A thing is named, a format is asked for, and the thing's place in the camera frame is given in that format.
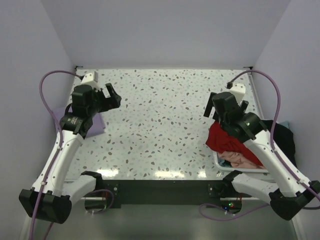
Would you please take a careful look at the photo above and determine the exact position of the red t shirt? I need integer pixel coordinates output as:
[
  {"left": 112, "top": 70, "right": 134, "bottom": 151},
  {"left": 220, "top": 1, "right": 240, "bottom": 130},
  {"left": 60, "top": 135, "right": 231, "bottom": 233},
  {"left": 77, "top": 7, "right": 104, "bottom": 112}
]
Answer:
[{"left": 205, "top": 122, "right": 263, "bottom": 166}]

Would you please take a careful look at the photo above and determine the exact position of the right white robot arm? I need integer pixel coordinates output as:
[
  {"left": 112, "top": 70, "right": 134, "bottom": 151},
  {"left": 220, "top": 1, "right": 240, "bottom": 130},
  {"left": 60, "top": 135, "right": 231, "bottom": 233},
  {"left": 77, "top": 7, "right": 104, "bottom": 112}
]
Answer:
[{"left": 204, "top": 91, "right": 320, "bottom": 221}]

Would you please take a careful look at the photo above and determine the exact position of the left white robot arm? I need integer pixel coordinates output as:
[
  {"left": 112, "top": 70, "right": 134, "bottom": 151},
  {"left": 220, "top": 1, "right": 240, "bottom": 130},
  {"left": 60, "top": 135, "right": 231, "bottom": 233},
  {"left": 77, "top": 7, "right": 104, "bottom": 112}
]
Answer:
[{"left": 18, "top": 83, "right": 122, "bottom": 224}]

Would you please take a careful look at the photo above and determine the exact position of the folded lavender t shirt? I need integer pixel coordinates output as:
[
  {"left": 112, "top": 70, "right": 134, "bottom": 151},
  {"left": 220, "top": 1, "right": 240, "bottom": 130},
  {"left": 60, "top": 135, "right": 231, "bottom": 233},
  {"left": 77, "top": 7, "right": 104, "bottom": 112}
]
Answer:
[{"left": 53, "top": 107, "right": 106, "bottom": 138}]

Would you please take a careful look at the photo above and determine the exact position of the white laundry basket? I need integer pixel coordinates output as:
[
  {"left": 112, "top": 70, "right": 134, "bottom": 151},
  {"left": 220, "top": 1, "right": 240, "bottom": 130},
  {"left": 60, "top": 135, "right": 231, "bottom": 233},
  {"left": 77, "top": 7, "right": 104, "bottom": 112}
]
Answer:
[{"left": 214, "top": 151, "right": 275, "bottom": 183}]

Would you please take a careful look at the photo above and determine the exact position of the pink t shirt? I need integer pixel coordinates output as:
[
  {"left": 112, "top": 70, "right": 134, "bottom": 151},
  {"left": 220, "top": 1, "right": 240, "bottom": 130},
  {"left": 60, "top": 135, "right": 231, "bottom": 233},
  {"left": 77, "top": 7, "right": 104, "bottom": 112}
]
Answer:
[{"left": 217, "top": 151, "right": 265, "bottom": 169}]

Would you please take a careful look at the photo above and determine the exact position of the light blue garment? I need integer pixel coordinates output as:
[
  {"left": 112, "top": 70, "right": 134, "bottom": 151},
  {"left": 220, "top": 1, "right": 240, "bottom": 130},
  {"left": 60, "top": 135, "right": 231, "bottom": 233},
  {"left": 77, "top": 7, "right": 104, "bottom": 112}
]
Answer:
[{"left": 278, "top": 121, "right": 290, "bottom": 129}]

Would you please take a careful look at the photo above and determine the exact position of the dark blue garment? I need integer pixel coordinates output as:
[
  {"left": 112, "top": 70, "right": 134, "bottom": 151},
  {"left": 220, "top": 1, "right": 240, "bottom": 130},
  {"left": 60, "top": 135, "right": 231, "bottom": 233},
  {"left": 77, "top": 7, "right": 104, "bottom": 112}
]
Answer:
[{"left": 217, "top": 157, "right": 232, "bottom": 168}]

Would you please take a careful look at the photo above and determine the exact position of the black t shirt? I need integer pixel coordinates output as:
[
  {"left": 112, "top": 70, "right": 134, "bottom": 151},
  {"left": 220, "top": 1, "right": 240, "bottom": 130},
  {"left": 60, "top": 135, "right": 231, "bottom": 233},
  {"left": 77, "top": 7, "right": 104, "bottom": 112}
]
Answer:
[{"left": 273, "top": 123, "right": 297, "bottom": 167}]

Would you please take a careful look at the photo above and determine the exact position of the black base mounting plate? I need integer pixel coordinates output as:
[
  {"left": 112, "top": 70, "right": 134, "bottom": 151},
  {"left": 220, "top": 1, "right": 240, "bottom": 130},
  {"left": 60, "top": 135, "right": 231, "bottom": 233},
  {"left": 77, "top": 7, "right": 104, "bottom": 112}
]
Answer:
[{"left": 83, "top": 178, "right": 243, "bottom": 215}]

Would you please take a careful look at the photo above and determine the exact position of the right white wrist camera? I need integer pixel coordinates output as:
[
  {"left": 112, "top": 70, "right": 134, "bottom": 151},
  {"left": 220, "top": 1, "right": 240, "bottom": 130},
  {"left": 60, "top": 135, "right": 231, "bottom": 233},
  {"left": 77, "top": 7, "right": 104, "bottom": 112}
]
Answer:
[{"left": 227, "top": 82, "right": 246, "bottom": 105}]

